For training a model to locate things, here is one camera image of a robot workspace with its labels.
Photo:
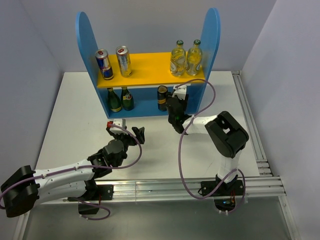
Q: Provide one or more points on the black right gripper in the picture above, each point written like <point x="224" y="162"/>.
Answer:
<point x="185" y="103"/>

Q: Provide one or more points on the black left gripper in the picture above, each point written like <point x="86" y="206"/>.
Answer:
<point x="138" y="133"/>

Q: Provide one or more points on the black yellow can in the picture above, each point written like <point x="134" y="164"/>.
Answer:
<point x="162" y="91"/>

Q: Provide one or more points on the clear bottle green cap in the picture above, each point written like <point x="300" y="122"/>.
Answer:
<point x="178" y="59"/>

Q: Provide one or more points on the clear yellow glass bottle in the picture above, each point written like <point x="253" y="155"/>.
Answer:
<point x="194" y="58"/>

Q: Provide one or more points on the blue silver Red Bull can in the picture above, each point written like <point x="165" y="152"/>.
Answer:
<point x="102" y="58"/>

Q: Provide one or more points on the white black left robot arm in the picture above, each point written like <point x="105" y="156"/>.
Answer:
<point x="29" y="187"/>

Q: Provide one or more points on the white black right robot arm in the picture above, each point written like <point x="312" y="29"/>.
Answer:
<point x="227" y="135"/>

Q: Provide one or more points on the blue and yellow shelf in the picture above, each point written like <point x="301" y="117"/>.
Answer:
<point x="149" y="70"/>

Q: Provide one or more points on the green Perrier bottle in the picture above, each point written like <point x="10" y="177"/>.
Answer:
<point x="127" y="99"/>

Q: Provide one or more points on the dark green glass bottle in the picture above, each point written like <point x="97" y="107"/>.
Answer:
<point x="113" y="101"/>

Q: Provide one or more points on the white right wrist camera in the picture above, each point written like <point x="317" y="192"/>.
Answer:
<point x="179" y="91"/>

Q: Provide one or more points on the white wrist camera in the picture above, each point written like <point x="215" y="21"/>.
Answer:
<point x="117" y="125"/>
<point x="179" y="91"/>

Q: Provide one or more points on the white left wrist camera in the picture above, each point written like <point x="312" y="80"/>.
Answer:
<point x="117" y="125"/>

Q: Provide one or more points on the aluminium rail frame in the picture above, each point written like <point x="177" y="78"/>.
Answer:
<point x="149" y="200"/>

